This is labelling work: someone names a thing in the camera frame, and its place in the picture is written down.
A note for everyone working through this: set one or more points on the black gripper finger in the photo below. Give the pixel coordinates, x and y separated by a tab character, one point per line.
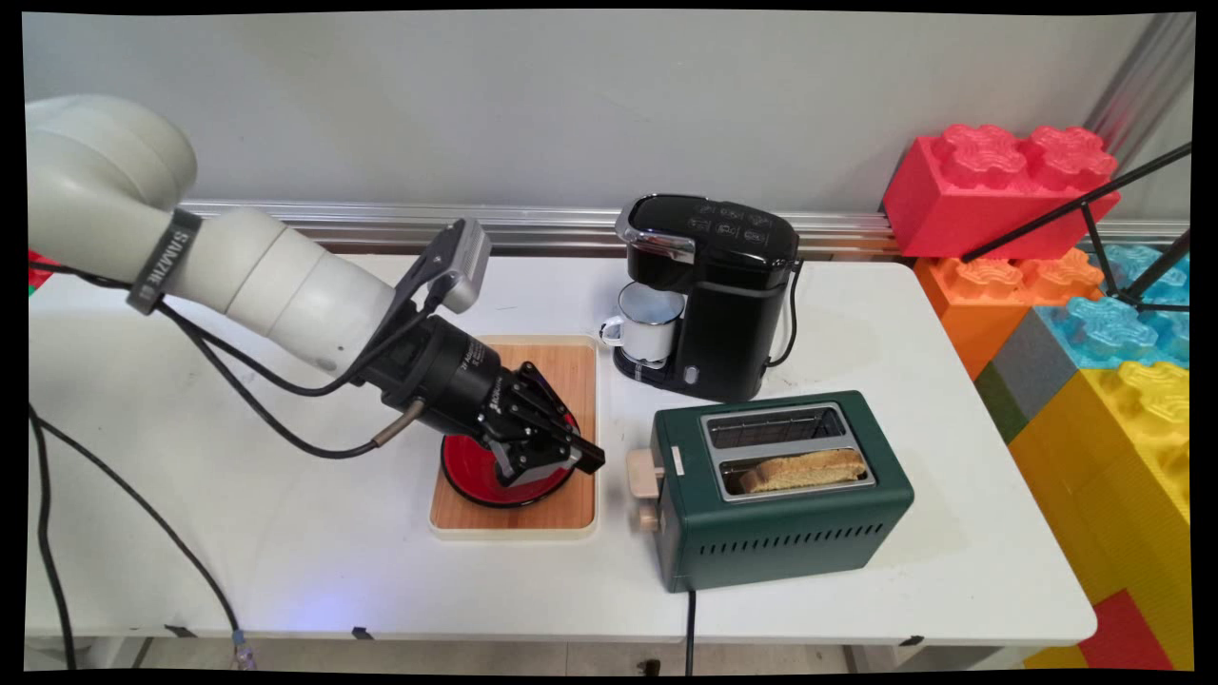
566	428
533	461

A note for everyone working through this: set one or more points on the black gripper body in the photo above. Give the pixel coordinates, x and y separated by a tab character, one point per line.
447	381

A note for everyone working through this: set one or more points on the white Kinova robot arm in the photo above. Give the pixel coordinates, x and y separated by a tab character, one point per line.
257	276

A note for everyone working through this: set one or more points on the wooden cutting board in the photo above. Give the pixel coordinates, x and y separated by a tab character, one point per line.
519	521

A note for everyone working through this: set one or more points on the red bowl with black rim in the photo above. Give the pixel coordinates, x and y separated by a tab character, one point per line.
468	478

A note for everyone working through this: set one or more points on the beige toaster lever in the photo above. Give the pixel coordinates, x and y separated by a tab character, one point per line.
643	473

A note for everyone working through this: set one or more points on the beige toaster knob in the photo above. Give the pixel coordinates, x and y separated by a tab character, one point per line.
648	519

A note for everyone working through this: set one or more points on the white enamel mug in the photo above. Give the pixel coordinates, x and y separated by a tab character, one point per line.
651	328

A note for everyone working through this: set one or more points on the black pod coffee machine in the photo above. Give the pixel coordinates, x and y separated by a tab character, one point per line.
733	295

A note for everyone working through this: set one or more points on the toasted bread slice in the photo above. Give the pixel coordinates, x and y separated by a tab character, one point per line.
804	470

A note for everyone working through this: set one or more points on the green two-slot toaster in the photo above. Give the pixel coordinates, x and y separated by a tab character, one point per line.
790	533

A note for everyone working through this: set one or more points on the red object behind table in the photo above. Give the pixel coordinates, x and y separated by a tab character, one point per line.
36	271

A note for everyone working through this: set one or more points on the big orange toy block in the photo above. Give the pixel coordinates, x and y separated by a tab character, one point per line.
980	304

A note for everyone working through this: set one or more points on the big green toy block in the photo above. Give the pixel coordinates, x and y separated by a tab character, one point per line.
999	404

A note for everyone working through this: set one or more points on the big grey toy block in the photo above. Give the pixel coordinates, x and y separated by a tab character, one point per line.
1032	371

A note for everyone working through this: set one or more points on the big red toy block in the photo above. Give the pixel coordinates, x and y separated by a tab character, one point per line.
990	200

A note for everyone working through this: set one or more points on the big yellow toy block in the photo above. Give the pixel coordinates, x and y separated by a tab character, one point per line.
1113	476

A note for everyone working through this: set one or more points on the big translucent blue toy block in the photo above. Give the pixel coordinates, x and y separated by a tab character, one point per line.
1113	328

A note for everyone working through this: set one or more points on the black tripod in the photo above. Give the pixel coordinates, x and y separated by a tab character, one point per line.
1094	224

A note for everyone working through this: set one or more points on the small red toy block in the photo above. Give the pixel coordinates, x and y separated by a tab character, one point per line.
1128	633

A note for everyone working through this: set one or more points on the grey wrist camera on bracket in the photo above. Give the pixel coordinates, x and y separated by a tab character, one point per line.
461	262

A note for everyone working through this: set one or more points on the aluminium rail along wall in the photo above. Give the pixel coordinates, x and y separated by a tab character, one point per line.
837	228

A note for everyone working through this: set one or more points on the aluminium corner post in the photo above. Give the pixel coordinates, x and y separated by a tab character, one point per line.
1142	81

